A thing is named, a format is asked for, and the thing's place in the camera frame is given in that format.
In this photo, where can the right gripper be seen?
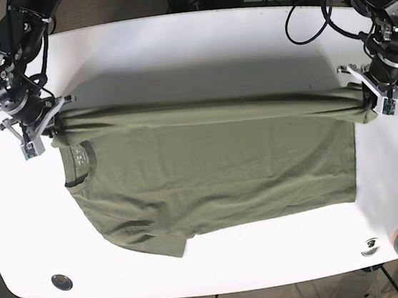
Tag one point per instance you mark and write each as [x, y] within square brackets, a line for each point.
[33, 119]

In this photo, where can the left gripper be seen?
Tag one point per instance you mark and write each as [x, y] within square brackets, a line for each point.
[376, 80]

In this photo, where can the left silver table grommet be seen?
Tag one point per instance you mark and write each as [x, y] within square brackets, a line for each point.
[62, 282]

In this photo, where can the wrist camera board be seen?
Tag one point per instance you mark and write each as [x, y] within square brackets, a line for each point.
[32, 149]
[388, 106]

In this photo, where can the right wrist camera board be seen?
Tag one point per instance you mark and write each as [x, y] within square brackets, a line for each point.
[32, 149]

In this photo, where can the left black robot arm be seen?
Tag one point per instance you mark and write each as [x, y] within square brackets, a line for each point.
[381, 42]

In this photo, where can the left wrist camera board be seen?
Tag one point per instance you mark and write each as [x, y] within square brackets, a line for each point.
[388, 106]

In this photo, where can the right silver table grommet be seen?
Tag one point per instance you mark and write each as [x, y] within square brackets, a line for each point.
[371, 247]

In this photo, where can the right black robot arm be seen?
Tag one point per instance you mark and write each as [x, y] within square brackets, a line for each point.
[24, 43]

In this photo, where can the olive green T-shirt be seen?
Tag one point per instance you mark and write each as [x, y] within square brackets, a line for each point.
[150, 178]

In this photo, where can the silver table grommet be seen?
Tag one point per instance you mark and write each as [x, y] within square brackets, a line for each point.
[371, 247]
[62, 282]

